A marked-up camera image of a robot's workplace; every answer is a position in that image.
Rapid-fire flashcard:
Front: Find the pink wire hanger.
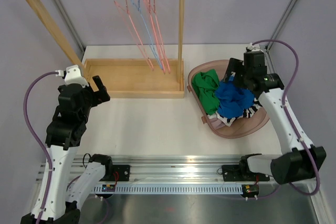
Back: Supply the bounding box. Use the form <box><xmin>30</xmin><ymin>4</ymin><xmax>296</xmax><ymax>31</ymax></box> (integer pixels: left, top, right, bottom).
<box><xmin>151</xmin><ymin>0</ymin><xmax>171</xmax><ymax>74</ymax></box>

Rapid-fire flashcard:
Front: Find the light blue wire hanger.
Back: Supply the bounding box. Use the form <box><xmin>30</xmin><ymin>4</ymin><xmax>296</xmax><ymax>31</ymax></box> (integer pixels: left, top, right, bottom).
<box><xmin>130</xmin><ymin>0</ymin><xmax>163</xmax><ymax>70</ymax></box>

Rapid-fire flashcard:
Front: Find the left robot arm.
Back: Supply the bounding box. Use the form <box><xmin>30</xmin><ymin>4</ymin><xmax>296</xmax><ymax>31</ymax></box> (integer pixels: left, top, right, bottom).
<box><xmin>21</xmin><ymin>72</ymin><xmax>113</xmax><ymax>223</ymax></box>

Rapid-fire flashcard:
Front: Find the purple cable loop on floor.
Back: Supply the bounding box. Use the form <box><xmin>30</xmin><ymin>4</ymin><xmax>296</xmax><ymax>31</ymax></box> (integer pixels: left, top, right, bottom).
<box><xmin>94</xmin><ymin>196</ymin><xmax>110</xmax><ymax>224</ymax></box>

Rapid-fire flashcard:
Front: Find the aluminium frame post right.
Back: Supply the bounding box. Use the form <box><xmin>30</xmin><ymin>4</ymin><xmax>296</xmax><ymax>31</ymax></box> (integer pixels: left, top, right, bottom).
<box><xmin>270</xmin><ymin>0</ymin><xmax>299</xmax><ymax>39</ymax></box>

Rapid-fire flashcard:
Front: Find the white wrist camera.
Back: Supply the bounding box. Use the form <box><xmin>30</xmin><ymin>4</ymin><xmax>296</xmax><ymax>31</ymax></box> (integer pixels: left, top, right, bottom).
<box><xmin>246</xmin><ymin>42</ymin><xmax>264</xmax><ymax>52</ymax></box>
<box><xmin>56</xmin><ymin>65</ymin><xmax>89</xmax><ymax>88</ymax></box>

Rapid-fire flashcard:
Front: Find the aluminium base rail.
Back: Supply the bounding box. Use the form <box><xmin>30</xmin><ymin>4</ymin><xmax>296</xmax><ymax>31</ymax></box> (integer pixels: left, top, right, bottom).
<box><xmin>38</xmin><ymin>155</ymin><xmax>297</xmax><ymax>195</ymax></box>

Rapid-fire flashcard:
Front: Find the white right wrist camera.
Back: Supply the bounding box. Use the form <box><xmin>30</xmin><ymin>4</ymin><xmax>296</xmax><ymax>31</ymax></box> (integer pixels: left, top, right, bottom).
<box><xmin>246</xmin><ymin>42</ymin><xmax>264</xmax><ymax>52</ymax></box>

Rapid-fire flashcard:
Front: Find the aluminium frame post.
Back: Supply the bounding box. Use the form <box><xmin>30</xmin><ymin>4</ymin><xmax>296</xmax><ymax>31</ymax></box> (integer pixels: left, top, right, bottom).
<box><xmin>52</xmin><ymin>0</ymin><xmax>86</xmax><ymax>58</ymax></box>
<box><xmin>270</xmin><ymin>0</ymin><xmax>299</xmax><ymax>39</ymax></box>

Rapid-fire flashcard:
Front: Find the black white striped tank top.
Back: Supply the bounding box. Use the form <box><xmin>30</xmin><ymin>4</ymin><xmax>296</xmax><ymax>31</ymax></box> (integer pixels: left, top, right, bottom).
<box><xmin>207</xmin><ymin>98</ymin><xmax>262</xmax><ymax>125</ymax></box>

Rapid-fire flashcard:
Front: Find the pink translucent plastic basin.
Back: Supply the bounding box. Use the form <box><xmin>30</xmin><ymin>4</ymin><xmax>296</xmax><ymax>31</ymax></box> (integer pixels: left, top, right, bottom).
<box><xmin>187</xmin><ymin>60</ymin><xmax>269</xmax><ymax>138</ymax></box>

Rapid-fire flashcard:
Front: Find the pale pink tank top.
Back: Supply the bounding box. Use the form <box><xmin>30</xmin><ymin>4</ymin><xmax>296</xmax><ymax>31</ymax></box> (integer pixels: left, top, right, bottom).
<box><xmin>209</xmin><ymin>118</ymin><xmax>231</xmax><ymax>130</ymax></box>

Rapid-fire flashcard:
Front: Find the aluminium frame post left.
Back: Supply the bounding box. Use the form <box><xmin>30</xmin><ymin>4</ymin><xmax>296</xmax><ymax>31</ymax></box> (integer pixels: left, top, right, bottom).
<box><xmin>52</xmin><ymin>0</ymin><xmax>86</xmax><ymax>58</ymax></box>

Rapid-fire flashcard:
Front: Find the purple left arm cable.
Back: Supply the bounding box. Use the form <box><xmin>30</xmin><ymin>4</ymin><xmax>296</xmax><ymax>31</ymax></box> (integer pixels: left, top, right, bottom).
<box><xmin>23</xmin><ymin>71</ymin><xmax>58</xmax><ymax>224</ymax></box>

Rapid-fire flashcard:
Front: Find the green tank top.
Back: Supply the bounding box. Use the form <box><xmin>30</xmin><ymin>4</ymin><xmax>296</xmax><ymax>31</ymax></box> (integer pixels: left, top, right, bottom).
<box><xmin>192</xmin><ymin>69</ymin><xmax>220</xmax><ymax>115</ymax></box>

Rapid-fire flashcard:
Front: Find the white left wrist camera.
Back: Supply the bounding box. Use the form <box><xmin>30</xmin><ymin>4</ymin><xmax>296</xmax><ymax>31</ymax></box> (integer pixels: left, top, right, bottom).
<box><xmin>56</xmin><ymin>65</ymin><xmax>89</xmax><ymax>88</ymax></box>

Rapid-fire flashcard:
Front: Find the blue tank top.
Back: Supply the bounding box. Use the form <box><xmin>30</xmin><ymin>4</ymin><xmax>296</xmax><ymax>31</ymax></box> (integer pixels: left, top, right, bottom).
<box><xmin>215</xmin><ymin>76</ymin><xmax>255</xmax><ymax>114</ymax></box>

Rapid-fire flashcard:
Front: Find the wooden clothes rack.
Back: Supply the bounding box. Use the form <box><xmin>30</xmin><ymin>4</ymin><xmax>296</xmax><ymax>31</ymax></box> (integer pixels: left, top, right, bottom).
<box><xmin>26</xmin><ymin>0</ymin><xmax>185</xmax><ymax>99</ymax></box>

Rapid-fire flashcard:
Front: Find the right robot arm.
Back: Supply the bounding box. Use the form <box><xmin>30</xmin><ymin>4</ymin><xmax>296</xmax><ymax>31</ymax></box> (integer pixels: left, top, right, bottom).
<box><xmin>223</xmin><ymin>51</ymin><xmax>326</xmax><ymax>185</ymax></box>

